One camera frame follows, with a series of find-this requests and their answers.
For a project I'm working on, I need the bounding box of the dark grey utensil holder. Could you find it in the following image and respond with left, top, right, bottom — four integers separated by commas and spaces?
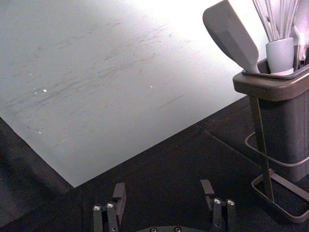
232, 57, 309, 182

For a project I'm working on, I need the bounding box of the whisk with white handle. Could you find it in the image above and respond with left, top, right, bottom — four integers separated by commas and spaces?
252, 0, 300, 74

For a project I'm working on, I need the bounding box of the grey spatula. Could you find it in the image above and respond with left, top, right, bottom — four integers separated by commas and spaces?
202, 0, 262, 74

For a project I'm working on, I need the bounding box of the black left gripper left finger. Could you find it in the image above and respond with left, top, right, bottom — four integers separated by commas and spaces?
92, 182, 126, 232

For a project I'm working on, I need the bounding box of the black rack with steel bars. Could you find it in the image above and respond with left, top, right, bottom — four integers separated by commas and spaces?
244, 93, 309, 223

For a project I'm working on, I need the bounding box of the black table cloth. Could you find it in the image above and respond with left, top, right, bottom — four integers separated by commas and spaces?
0, 93, 309, 232

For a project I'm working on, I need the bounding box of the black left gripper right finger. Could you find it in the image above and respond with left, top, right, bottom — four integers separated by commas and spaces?
200, 179, 237, 232

